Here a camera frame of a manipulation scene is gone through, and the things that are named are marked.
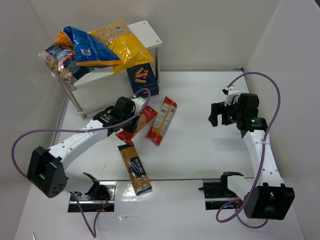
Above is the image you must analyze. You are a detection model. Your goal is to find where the red spaghetti pack black label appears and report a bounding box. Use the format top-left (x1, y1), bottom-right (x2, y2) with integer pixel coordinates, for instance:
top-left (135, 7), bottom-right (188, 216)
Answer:
top-left (115, 105), bottom-right (158, 145)

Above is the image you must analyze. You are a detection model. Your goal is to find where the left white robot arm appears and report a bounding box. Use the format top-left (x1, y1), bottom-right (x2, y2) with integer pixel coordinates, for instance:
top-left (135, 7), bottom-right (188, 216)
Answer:
top-left (27, 96), bottom-right (145, 198)

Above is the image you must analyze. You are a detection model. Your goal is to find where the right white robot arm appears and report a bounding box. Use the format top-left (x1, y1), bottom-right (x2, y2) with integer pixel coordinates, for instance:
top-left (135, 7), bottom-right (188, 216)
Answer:
top-left (208, 93), bottom-right (295, 220)

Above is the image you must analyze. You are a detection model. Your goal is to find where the white two-tier shelf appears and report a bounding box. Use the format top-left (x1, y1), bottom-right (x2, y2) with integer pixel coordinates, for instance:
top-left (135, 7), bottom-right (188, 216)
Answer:
top-left (51, 20), bottom-right (162, 119)

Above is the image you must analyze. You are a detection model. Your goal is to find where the dark blue Barilla pasta box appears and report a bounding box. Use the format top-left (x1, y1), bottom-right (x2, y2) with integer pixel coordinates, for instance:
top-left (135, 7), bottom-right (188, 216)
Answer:
top-left (126, 63), bottom-right (159, 96)

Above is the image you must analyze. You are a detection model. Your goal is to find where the blue and orange pasta bag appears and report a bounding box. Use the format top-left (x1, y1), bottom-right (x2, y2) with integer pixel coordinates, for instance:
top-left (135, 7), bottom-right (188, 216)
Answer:
top-left (54, 26), bottom-right (123, 67)

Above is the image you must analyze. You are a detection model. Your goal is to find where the yellow pasta bag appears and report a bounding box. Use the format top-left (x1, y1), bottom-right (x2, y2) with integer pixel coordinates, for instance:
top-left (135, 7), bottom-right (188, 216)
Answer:
top-left (89, 19), bottom-right (154, 75)

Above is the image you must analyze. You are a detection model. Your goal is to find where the clear multicolour pasta bag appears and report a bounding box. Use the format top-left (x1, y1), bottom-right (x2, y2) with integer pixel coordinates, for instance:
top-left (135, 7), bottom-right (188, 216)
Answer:
top-left (38, 44), bottom-right (95, 84)

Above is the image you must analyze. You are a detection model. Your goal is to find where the red spaghetti pack white label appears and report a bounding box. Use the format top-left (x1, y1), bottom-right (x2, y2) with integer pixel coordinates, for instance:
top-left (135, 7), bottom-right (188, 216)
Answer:
top-left (146, 96), bottom-right (177, 146)

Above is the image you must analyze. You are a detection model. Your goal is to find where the dark blue spaghetti pack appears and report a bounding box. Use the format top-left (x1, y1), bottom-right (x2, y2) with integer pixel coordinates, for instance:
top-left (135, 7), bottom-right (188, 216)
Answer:
top-left (117, 144), bottom-right (152, 196)

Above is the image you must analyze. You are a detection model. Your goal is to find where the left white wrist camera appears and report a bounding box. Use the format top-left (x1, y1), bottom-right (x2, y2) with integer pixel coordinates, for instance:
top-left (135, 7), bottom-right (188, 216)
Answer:
top-left (132, 97), bottom-right (146, 114)

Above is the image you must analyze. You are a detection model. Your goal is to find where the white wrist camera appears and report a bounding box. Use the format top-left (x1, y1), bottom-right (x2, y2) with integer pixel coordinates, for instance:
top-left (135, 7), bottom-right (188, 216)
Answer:
top-left (132, 97), bottom-right (146, 114)
top-left (222, 85), bottom-right (240, 106)

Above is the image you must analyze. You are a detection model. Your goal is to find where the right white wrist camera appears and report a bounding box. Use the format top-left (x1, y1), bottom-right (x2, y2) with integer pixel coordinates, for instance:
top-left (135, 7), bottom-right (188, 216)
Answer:
top-left (222, 85), bottom-right (240, 106)

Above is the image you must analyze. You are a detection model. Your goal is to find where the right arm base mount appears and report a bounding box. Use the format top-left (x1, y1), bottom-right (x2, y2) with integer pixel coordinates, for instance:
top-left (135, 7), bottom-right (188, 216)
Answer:
top-left (198, 179), bottom-right (238, 211)

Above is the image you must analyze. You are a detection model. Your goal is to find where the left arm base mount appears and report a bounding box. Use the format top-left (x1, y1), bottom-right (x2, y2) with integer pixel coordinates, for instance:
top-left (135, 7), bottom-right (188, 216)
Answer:
top-left (67, 181), bottom-right (117, 213)

